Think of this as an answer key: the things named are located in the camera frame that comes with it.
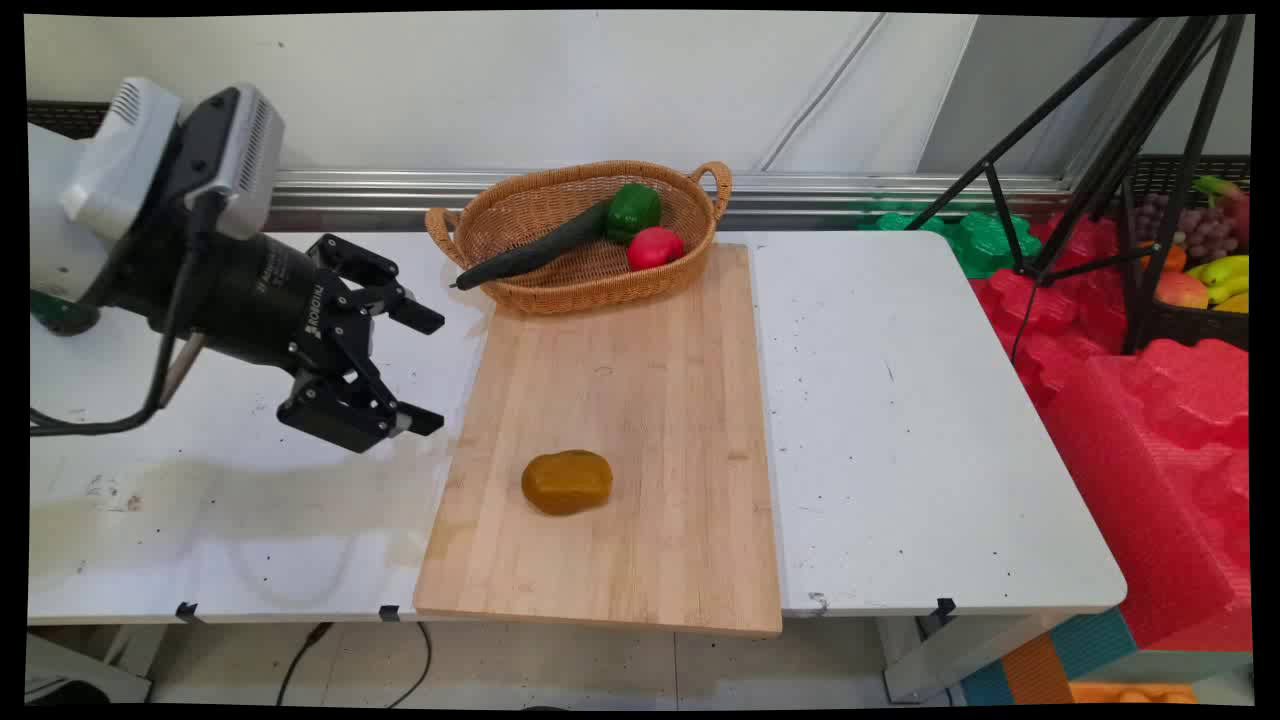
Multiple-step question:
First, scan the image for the woven wicker basket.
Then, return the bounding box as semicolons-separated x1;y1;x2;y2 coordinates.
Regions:
425;160;733;317

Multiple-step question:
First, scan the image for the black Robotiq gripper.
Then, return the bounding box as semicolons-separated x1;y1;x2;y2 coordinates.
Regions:
148;230;447;455

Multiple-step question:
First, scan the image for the teal orange foam mat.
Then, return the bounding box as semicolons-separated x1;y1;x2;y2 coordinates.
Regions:
960;605;1253;706

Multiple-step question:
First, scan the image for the orange red peach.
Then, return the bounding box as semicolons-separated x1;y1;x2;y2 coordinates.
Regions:
1154;271;1211;310

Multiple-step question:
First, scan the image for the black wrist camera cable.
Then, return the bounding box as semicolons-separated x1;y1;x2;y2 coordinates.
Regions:
30;190;227;437

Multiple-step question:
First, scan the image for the metal wall rail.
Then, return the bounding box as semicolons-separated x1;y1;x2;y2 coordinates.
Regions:
262;168;1073;233

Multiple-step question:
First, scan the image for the green bell pepper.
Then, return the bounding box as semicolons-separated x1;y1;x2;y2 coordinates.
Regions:
605;183;663;246

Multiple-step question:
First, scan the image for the black tripod stand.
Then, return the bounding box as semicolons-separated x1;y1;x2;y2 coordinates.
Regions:
905;15;1251;357

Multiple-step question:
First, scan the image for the black floor cable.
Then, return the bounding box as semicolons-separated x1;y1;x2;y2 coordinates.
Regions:
388;622;434;708
275;622;336;707

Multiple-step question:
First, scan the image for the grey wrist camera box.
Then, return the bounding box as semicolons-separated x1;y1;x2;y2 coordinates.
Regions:
60;78;287;243

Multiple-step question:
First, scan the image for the yellow green banana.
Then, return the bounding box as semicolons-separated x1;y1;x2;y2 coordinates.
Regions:
1186;254;1251;306

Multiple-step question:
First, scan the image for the green foam mat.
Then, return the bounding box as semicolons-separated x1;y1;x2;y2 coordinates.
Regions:
858;203;1043;280

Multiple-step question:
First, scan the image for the brown potato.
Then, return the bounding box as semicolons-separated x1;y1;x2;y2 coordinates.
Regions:
521;450;614;517

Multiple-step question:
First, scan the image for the flat red foam mat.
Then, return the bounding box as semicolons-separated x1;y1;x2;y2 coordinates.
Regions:
968;212;1136;406

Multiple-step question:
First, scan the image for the large red foam mat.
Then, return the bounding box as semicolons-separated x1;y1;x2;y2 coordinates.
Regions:
1040;338;1253;653

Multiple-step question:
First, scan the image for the dark green cucumber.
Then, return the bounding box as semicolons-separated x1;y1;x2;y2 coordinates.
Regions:
450;200;613;292

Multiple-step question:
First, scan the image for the white table leg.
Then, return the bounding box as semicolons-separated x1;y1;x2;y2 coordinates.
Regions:
878;612;1063;703

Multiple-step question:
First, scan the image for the dark green bottle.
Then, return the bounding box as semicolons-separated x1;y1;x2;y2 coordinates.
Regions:
30;290;101;337

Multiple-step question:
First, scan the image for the black basket with grapes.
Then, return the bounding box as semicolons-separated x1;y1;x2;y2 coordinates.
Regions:
1118;153;1251;352

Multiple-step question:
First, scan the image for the black basket with vegetables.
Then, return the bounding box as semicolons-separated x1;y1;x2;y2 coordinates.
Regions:
27;100;111;141

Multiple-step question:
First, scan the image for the wooden cutting board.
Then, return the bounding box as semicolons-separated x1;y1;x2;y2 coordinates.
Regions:
413;243;784;637

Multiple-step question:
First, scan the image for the red green mango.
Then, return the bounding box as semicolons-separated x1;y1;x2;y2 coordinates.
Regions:
1192;175;1251;251

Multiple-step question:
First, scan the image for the red tomato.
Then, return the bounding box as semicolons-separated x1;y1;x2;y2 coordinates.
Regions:
627;227;686;272

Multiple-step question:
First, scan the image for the purple grape bunch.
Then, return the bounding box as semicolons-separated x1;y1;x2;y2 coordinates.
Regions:
1135;193;1241;263

